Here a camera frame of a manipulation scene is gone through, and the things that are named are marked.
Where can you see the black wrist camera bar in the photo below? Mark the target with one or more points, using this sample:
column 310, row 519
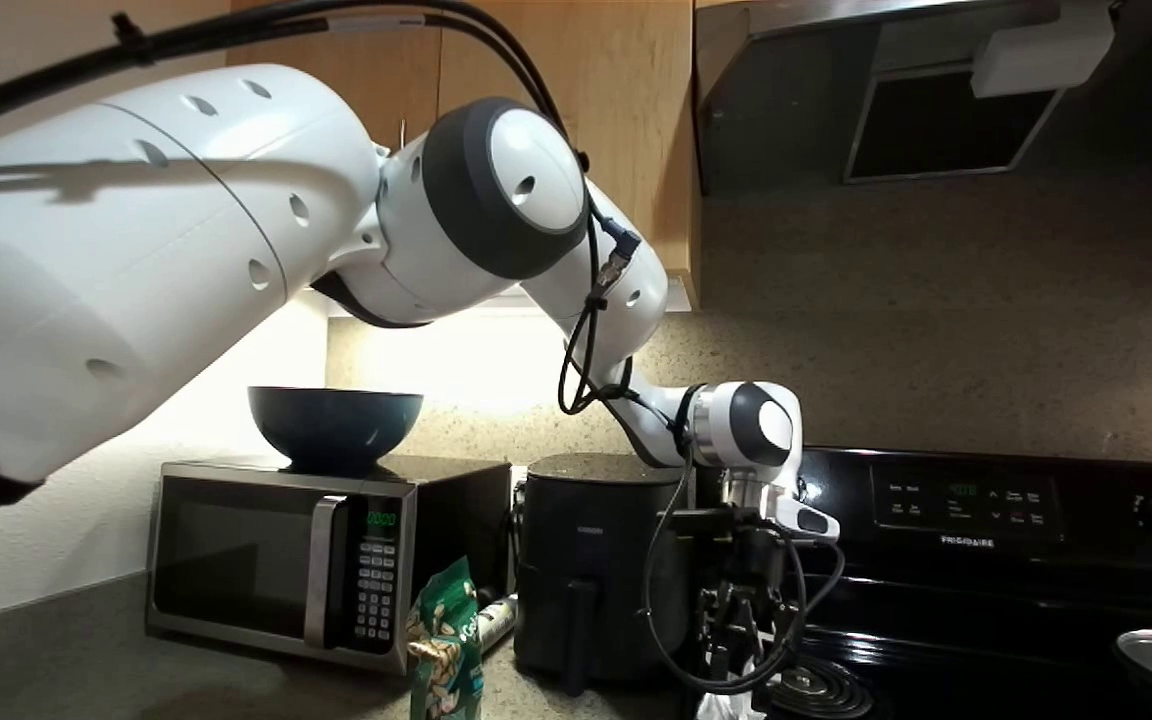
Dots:
column 721, row 519

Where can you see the black steel microwave oven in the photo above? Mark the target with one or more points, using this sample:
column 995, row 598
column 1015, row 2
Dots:
column 270, row 563

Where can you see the white tissue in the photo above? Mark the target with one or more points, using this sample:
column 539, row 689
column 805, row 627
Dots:
column 726, row 707

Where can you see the black electric stove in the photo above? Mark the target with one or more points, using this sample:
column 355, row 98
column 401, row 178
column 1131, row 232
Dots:
column 1003, row 595

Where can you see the steel range hood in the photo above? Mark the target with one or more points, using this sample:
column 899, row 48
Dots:
column 790, row 94

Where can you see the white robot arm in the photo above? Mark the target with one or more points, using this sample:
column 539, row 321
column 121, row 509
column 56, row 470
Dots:
column 203, row 255

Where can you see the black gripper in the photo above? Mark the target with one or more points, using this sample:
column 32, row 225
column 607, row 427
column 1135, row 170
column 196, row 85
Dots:
column 740, row 575

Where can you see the green snack bag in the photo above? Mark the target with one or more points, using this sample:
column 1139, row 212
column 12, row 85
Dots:
column 441, row 646

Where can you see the wooden wall cabinet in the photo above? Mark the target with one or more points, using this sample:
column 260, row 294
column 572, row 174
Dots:
column 631, row 83

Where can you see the small coil burner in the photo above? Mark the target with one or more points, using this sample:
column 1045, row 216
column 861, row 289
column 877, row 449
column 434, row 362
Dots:
column 838, row 689

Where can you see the dark blue bowl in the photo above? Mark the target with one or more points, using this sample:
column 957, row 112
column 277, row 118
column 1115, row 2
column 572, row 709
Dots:
column 332, row 427

